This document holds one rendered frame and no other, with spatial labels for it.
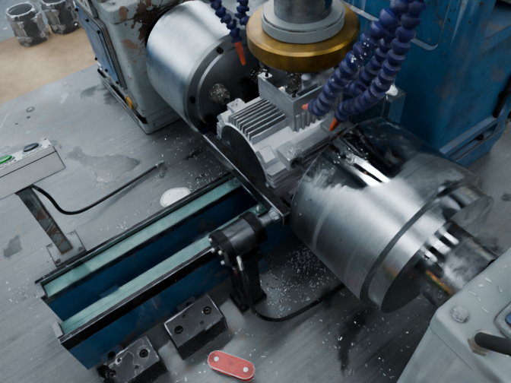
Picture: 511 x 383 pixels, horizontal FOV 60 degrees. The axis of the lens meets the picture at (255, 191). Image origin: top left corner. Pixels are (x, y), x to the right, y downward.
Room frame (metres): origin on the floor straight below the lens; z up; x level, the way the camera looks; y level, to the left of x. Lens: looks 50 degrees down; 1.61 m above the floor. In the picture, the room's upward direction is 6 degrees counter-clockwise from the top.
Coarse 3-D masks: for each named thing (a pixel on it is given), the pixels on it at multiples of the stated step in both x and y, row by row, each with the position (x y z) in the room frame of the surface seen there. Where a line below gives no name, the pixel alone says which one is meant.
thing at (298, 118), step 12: (276, 72) 0.68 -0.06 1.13; (324, 72) 0.68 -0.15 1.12; (264, 84) 0.65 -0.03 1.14; (276, 84) 0.67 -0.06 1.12; (312, 84) 0.64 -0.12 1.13; (324, 84) 0.62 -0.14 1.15; (264, 96) 0.65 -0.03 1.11; (276, 96) 0.62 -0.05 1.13; (288, 96) 0.60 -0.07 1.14; (300, 96) 0.63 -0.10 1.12; (312, 96) 0.60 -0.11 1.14; (288, 108) 0.59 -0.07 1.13; (300, 108) 0.59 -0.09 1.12; (288, 120) 0.59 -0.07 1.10; (300, 120) 0.59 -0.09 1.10; (312, 120) 0.60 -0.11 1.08
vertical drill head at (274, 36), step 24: (288, 0) 0.62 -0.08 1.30; (312, 0) 0.61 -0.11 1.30; (336, 0) 0.67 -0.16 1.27; (264, 24) 0.63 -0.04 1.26; (288, 24) 0.61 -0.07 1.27; (312, 24) 0.60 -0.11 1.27; (336, 24) 0.60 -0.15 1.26; (264, 48) 0.59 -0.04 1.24; (288, 48) 0.58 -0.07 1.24; (312, 48) 0.58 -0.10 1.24; (336, 48) 0.57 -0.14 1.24; (264, 72) 0.66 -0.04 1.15; (288, 72) 0.58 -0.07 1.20; (312, 72) 0.57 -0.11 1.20
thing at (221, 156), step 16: (208, 144) 0.63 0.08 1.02; (224, 144) 0.62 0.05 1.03; (224, 160) 0.58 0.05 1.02; (240, 160) 0.57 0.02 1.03; (240, 176) 0.54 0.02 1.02; (256, 176) 0.53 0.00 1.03; (256, 192) 0.50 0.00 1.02; (272, 192) 0.49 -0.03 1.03; (272, 208) 0.46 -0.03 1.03; (288, 208) 0.45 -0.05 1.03
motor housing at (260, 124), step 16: (240, 112) 0.61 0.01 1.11; (256, 112) 0.61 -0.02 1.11; (272, 112) 0.61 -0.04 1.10; (224, 128) 0.64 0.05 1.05; (240, 128) 0.58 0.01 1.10; (256, 128) 0.57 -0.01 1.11; (272, 128) 0.57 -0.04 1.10; (288, 128) 0.58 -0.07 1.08; (320, 128) 0.60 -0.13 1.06; (240, 144) 0.66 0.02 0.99; (256, 144) 0.55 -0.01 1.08; (272, 144) 0.55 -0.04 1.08; (304, 144) 0.56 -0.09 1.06; (320, 144) 0.57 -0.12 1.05; (256, 160) 0.64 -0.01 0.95; (272, 160) 0.53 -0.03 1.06; (304, 160) 0.54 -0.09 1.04; (272, 176) 0.51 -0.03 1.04; (288, 176) 0.52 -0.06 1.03
